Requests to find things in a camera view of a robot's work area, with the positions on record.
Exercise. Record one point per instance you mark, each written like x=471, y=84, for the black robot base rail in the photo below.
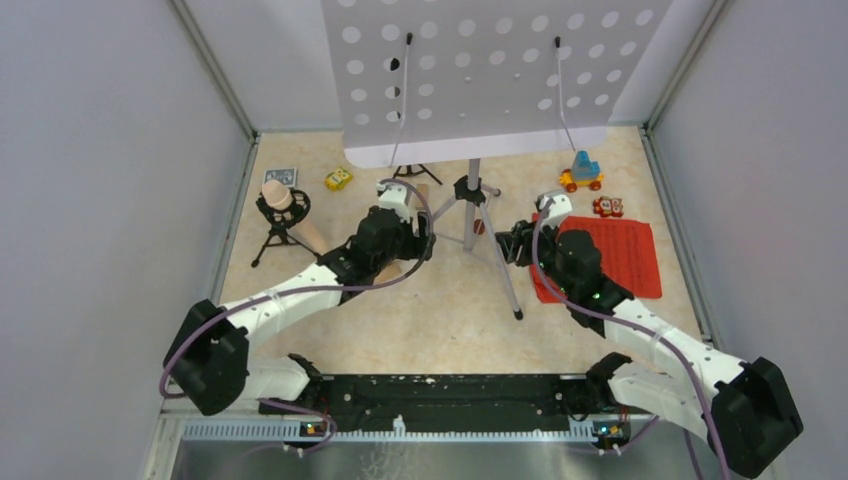
x=470, y=403

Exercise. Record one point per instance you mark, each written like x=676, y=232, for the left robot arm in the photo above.
x=211, y=360

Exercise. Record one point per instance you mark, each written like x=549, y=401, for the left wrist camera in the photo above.
x=396, y=198

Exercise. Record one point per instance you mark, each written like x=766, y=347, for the yellow toy block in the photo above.
x=338, y=179

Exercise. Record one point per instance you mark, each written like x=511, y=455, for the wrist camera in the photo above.
x=553, y=208
x=396, y=198

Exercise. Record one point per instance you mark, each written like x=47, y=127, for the red owl toy block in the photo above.
x=608, y=207

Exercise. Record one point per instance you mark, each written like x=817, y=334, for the upright wooden block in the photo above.
x=423, y=190

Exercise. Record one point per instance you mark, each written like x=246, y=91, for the yellow toy car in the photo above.
x=583, y=172

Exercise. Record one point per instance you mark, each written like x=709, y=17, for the silver music stand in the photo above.
x=431, y=81

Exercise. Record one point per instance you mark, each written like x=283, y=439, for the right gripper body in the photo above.
x=524, y=239

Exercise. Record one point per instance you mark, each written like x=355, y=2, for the blue playing card box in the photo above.
x=285, y=176

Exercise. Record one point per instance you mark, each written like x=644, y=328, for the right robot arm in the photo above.
x=744, y=411

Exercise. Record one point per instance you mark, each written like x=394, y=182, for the toy microphone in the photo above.
x=287, y=210

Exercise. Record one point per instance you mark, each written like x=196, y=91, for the red sheet music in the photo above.
x=628, y=252

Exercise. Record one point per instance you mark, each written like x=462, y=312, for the small black tripod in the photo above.
x=415, y=170

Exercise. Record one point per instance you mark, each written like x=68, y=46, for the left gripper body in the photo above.
x=414, y=247

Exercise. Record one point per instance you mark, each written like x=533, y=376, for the lying wooden block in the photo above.
x=390, y=272

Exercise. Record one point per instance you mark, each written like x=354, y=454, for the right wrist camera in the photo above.
x=553, y=208

